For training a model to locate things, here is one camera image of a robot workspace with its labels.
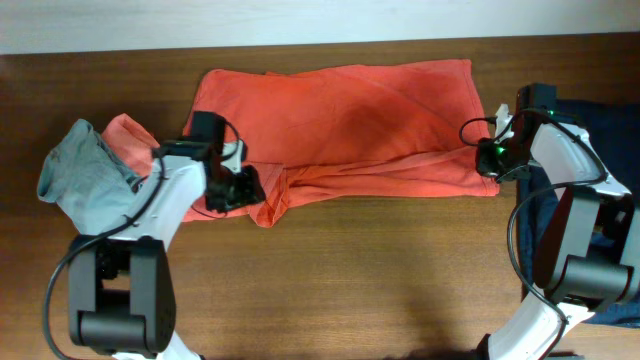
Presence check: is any orange-red t-shirt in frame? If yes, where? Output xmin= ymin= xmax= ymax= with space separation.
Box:
xmin=193 ymin=59 xmax=500 ymax=228

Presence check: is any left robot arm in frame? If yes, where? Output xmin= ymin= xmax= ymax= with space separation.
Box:
xmin=66 ymin=111 xmax=265 ymax=359

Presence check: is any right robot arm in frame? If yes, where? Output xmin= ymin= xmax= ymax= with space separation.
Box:
xmin=474 ymin=83 xmax=639 ymax=359

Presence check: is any salmon folded shirt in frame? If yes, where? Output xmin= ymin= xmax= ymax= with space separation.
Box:
xmin=102 ymin=113 xmax=160 ymax=176

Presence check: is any navy blue garment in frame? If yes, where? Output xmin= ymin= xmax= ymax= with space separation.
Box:
xmin=514 ymin=99 xmax=639 ymax=330

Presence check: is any grey folded shirt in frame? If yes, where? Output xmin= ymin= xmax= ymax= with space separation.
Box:
xmin=37 ymin=119 xmax=142 ymax=235

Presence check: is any left black cable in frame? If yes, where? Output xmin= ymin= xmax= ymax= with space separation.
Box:
xmin=42 ymin=119 xmax=244 ymax=360

